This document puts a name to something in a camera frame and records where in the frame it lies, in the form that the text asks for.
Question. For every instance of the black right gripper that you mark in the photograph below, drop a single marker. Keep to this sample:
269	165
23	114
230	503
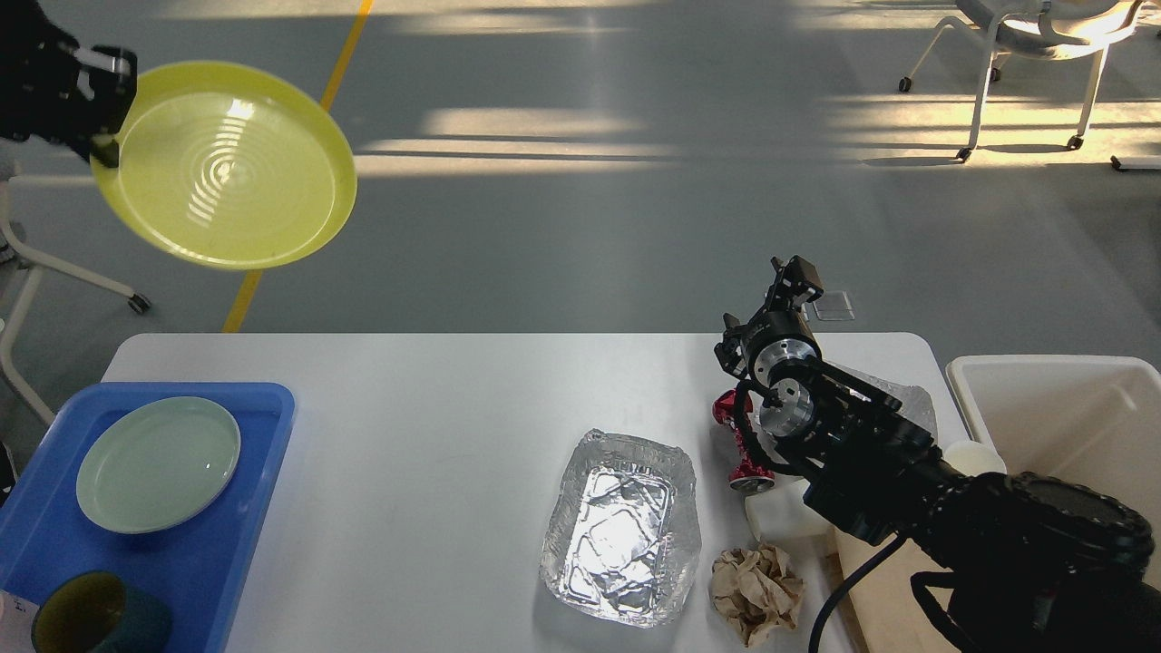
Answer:
777	333

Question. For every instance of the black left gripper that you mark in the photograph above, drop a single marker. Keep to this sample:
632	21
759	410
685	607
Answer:
41	67

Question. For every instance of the yellow plastic plate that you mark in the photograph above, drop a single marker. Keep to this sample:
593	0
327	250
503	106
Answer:
229	167

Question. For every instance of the dark teal ribbed mug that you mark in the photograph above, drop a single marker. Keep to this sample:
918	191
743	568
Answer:
98	611

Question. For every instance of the pink ribbed mug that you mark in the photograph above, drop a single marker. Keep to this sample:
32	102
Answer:
17	623

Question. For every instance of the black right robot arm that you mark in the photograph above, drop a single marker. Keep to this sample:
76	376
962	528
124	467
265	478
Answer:
1028	563

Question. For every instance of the crushed red soda can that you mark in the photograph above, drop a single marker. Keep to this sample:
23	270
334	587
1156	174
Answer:
747	476

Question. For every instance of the white chair base left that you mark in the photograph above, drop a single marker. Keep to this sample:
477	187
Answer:
36	263

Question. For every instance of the crumpled brown paper ball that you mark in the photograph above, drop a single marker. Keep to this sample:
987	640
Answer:
756	592

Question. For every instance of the aluminium foil tray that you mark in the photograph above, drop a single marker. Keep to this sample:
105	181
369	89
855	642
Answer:
623	541

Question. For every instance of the white plastic bin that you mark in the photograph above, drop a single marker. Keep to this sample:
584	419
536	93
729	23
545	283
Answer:
1087	420

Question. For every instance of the wooden board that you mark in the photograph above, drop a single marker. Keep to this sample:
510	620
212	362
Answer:
883	611

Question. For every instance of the white office chair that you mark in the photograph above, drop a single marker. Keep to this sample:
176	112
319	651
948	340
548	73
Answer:
1038	31

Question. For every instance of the pale green plate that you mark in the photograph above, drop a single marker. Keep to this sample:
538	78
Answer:
159	465

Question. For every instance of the blue plastic tray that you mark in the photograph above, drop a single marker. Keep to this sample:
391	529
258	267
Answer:
198	568

